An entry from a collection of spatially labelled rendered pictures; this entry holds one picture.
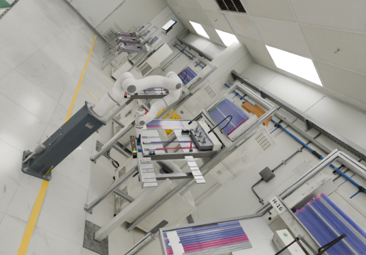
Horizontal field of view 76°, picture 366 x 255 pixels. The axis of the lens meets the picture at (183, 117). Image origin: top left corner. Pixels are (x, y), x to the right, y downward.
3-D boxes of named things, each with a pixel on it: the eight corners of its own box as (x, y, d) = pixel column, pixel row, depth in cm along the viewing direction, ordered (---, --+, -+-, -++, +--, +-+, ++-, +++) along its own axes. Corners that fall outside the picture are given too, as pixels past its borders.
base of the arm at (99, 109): (88, 113, 177) (105, 97, 175) (85, 99, 191) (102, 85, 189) (107, 125, 191) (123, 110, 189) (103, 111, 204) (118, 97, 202)
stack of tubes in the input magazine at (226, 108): (227, 134, 224) (249, 116, 221) (208, 112, 268) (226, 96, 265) (233, 142, 231) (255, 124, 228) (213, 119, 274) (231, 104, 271)
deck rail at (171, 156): (143, 161, 207) (143, 155, 204) (142, 159, 209) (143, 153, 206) (216, 156, 228) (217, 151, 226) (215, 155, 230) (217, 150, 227)
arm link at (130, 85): (120, 87, 192) (123, 97, 180) (120, 73, 185) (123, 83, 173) (176, 83, 211) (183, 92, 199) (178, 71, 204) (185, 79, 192)
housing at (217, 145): (211, 156, 229) (214, 144, 223) (195, 132, 271) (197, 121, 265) (219, 156, 232) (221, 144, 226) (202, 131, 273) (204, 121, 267)
